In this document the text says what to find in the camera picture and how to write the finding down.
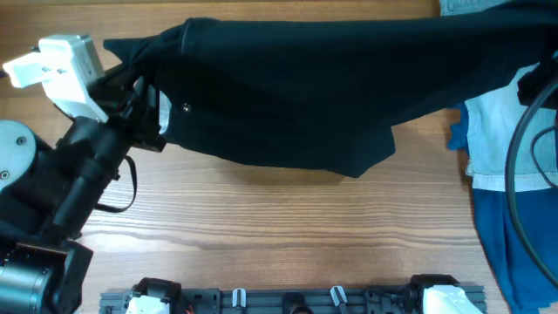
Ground black shorts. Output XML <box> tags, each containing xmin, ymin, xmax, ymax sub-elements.
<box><xmin>104</xmin><ymin>1</ymin><xmax>557</xmax><ymax>178</ymax></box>

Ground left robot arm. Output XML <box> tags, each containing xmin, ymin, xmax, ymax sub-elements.
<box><xmin>1</xmin><ymin>65</ymin><xmax>167</xmax><ymax>313</ymax></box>

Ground light blue denim shorts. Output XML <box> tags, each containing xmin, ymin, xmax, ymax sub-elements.
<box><xmin>439</xmin><ymin>0</ymin><xmax>558</xmax><ymax>193</ymax></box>

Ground blue garment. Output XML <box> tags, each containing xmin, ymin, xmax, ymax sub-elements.
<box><xmin>446</xmin><ymin>102</ymin><xmax>558</xmax><ymax>314</ymax></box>

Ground black right camera cable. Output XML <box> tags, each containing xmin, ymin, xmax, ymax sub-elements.
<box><xmin>504</xmin><ymin>78</ymin><xmax>558</xmax><ymax>289</ymax></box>

